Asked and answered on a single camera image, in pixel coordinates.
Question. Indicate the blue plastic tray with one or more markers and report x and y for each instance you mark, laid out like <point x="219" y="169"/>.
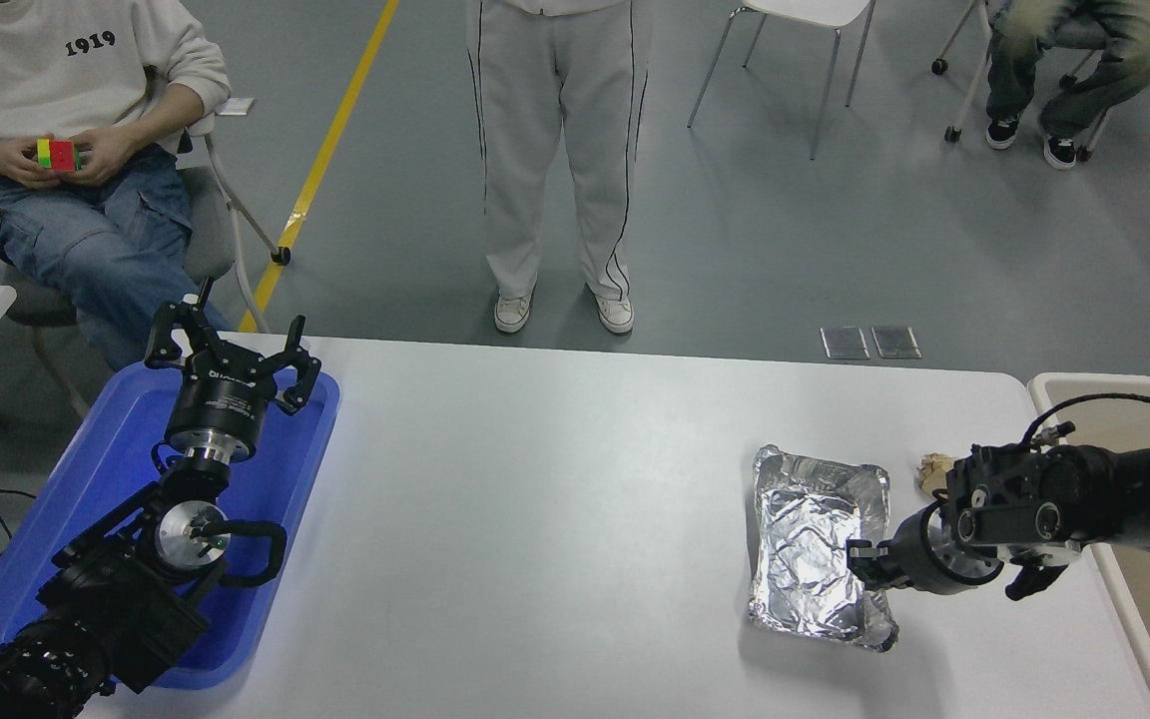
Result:
<point x="106" y="469"/>

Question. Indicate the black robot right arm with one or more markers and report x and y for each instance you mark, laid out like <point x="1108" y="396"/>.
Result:
<point x="1084" y="489"/>

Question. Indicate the person's left hand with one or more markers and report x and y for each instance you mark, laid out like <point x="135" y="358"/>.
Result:
<point x="114" y="150"/>

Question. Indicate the grey chair with white legs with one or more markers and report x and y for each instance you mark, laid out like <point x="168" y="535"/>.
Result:
<point x="208" y="230"/>

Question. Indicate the colourful puzzle cube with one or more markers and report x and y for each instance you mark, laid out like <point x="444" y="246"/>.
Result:
<point x="58" y="155"/>

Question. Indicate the white chair with metal legs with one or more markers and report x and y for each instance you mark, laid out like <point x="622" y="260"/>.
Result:
<point x="815" y="8"/>

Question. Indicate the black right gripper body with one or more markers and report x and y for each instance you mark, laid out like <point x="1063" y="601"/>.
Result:
<point x="914" y="554"/>

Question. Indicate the metal floor plate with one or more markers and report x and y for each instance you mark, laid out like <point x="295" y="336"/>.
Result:
<point x="845" y="343"/>
<point x="896" y="342"/>

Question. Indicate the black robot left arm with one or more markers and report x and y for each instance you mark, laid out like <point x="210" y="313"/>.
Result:
<point x="116" y="599"/>

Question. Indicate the crumpled tan paper ball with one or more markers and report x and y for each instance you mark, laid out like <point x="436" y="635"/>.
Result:
<point x="934" y="469"/>

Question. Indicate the silver foil tray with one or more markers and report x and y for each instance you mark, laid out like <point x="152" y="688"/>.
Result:
<point x="805" y="559"/>

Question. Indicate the person's right hand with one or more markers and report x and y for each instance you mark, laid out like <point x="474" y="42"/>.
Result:
<point x="16" y="162"/>

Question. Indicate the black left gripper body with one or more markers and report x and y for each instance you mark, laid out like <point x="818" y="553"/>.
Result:
<point x="221" y="404"/>

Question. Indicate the person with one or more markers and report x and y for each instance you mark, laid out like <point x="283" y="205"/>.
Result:
<point x="36" y="80"/>
<point x="1094" y="70"/>
<point x="555" y="120"/>

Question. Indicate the grey chair with castors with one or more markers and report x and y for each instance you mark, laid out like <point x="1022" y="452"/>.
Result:
<point x="951" y="132"/>

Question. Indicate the white paper card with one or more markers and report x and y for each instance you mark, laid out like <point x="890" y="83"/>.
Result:
<point x="236" y="106"/>

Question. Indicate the person's left forearm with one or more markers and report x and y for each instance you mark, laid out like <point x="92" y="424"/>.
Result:
<point x="171" y="115"/>

